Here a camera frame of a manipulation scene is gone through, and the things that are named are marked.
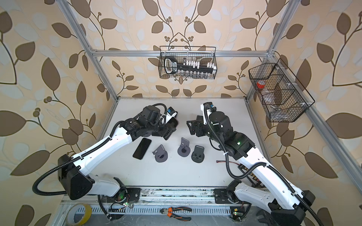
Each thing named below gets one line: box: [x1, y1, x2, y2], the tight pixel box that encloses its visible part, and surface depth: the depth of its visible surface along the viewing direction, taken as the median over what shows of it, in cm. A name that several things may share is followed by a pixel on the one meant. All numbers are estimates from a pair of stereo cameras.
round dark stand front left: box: [152, 144, 169, 163], surface depth 87 cm
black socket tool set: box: [164, 56, 217, 75], surface depth 84 cm
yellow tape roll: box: [65, 202, 93, 226], surface depth 69 cm
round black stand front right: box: [191, 145, 206, 164], surface depth 85 cm
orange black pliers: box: [159, 206, 192, 222], surface depth 71 cm
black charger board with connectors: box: [237, 163, 265, 189], surface depth 80 cm
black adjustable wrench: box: [256, 209, 272, 226], surface depth 69 cm
